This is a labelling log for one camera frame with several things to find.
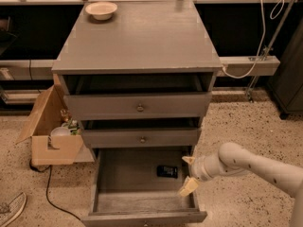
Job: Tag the grey middle drawer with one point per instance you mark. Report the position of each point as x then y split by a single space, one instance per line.
137 133

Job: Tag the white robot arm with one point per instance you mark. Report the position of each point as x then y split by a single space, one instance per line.
231 159

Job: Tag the grey bottom drawer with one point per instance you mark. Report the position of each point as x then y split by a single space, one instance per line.
128 193

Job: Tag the metal diagonal pole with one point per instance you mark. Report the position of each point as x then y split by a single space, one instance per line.
250 88

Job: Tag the green items in box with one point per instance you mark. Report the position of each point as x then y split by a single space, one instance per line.
69 122

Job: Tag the cream ceramic bowl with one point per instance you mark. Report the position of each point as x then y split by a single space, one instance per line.
101 11

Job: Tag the grey top drawer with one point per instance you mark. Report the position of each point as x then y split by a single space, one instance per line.
102 97

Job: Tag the dark grey side cabinet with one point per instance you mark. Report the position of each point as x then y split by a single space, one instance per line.
286 85

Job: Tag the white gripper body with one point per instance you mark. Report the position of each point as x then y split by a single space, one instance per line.
198 169

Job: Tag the open cardboard box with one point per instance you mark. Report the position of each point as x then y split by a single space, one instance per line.
45 117

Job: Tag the grey drawer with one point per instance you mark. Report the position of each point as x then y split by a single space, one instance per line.
128 193
102 97
137 133

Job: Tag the white sneaker shoe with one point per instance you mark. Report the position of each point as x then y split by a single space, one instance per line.
11 210

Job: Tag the grey wooden drawer cabinet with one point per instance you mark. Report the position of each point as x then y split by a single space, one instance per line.
141 38

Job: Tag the white bowl in box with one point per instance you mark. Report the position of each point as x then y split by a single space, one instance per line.
60 131

